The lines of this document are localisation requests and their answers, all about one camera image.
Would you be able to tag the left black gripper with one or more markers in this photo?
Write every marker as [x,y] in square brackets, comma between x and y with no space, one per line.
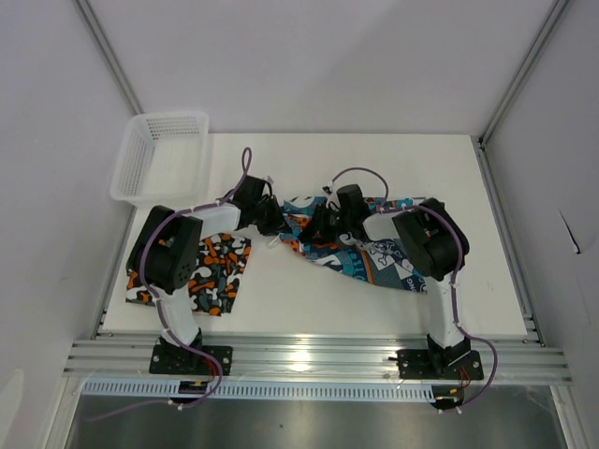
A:
[270,215]

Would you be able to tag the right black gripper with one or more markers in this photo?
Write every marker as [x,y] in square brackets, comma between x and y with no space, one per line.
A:
[321,223]

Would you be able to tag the orange black camo shorts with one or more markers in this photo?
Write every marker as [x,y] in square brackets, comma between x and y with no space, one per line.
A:
[212,276]

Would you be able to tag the blue orange patterned shorts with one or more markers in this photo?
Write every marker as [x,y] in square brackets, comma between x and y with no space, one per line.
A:
[380,263]

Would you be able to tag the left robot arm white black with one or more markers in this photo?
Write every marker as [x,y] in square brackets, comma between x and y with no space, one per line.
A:
[181,229]

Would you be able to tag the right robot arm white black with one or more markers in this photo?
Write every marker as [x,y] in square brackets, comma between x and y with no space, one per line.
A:
[411,245]

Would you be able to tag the white plastic basket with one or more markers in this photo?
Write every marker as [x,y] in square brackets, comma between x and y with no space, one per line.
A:
[163,159]

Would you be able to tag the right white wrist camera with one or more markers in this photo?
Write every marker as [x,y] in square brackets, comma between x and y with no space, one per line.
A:
[333,194]

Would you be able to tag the aluminium mounting rail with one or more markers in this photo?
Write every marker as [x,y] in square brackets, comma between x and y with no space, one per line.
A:
[310,358]

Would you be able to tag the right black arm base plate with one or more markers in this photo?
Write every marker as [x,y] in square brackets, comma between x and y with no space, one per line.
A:
[426,364]

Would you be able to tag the white slotted cable duct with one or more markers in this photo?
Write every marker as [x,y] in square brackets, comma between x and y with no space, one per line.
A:
[147,388]

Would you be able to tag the right aluminium frame post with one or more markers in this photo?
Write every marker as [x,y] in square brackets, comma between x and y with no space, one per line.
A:
[541,39]

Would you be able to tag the aluminium frame post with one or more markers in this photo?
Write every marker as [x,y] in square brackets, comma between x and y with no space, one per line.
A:
[108,55]
[541,39]

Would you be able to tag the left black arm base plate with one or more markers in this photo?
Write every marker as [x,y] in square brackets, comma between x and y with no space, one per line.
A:
[169,359]

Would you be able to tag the left aluminium frame post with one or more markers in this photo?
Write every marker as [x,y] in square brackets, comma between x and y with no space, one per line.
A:
[108,55]

